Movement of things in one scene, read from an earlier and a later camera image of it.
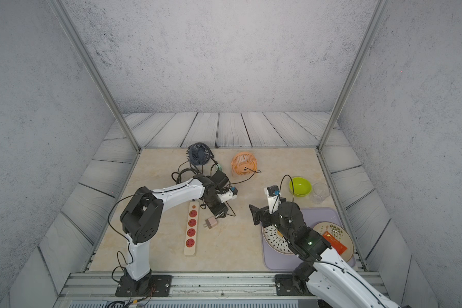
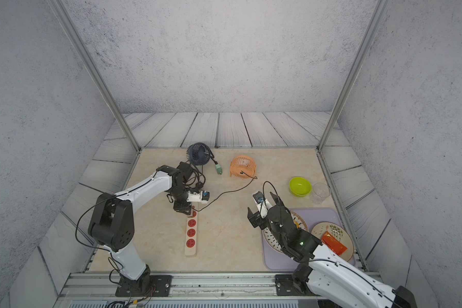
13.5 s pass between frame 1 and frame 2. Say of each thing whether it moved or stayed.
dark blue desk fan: stayed
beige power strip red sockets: stayed
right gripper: stayed
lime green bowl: stayed
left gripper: moved
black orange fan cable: moved
